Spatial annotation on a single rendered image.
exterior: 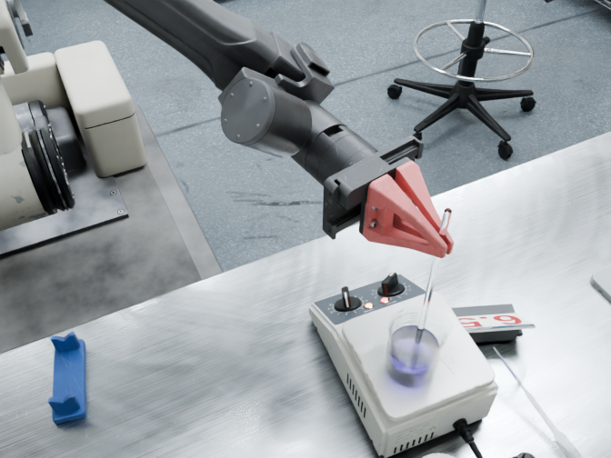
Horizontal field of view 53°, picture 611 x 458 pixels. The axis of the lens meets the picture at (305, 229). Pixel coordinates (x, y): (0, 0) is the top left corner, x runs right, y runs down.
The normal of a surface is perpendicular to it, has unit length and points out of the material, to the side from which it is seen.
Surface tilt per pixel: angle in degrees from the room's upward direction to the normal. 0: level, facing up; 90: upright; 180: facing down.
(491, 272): 0
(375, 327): 0
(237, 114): 49
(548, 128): 0
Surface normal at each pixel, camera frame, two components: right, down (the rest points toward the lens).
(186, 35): 0.17, 0.66
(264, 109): -0.61, -0.12
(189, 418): -0.01, -0.69
